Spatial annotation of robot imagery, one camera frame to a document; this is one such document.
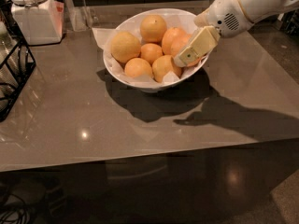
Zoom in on black wire rack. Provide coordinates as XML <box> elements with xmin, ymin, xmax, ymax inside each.
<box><xmin>0</xmin><ymin>0</ymin><xmax>36</xmax><ymax>121</ymax></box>

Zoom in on front left orange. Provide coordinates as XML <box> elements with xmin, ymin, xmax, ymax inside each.
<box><xmin>124</xmin><ymin>58</ymin><xmax>153</xmax><ymax>77</ymax></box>

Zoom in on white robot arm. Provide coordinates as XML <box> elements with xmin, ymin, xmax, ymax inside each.
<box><xmin>174</xmin><ymin>0</ymin><xmax>299</xmax><ymax>67</ymax></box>

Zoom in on clear acrylic stand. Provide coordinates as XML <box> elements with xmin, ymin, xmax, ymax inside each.
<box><xmin>64</xmin><ymin>0</ymin><xmax>93</xmax><ymax>32</ymax></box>

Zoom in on white ceramic bowl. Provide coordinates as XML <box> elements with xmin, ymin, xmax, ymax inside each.
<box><xmin>103</xmin><ymin>8</ymin><xmax>210</xmax><ymax>92</ymax></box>

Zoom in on top back orange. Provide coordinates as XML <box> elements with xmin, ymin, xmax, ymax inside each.
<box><xmin>139</xmin><ymin>14</ymin><xmax>167</xmax><ymax>43</ymax></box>

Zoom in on black floor cables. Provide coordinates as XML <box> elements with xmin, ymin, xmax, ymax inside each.
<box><xmin>0</xmin><ymin>184</ymin><xmax>36</xmax><ymax>224</ymax></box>

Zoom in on left yellow orange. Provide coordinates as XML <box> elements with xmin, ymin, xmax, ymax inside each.
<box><xmin>110</xmin><ymin>32</ymin><xmax>141</xmax><ymax>63</ymax></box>

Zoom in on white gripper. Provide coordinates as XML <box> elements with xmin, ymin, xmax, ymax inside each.
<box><xmin>174</xmin><ymin>0</ymin><xmax>253</xmax><ymax>67</ymax></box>

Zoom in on back right orange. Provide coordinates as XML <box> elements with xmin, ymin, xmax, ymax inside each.
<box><xmin>162</xmin><ymin>27</ymin><xmax>186</xmax><ymax>55</ymax></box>

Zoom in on front centre orange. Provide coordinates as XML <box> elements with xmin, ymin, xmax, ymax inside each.
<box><xmin>152</xmin><ymin>55</ymin><xmax>182</xmax><ymax>83</ymax></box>

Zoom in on centre small orange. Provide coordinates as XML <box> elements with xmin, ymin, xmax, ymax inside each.
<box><xmin>140</xmin><ymin>43</ymin><xmax>164</xmax><ymax>64</ymax></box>

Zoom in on large orange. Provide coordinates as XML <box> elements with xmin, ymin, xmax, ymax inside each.
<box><xmin>170</xmin><ymin>34</ymin><xmax>192</xmax><ymax>62</ymax></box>

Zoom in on white paper bowl liner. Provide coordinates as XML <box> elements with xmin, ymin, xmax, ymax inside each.
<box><xmin>92</xmin><ymin>11</ymin><xmax>219</xmax><ymax>88</ymax></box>

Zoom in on white lidded canister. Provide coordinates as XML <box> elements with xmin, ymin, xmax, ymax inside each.
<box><xmin>11</xmin><ymin>0</ymin><xmax>64</xmax><ymax>46</ymax></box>

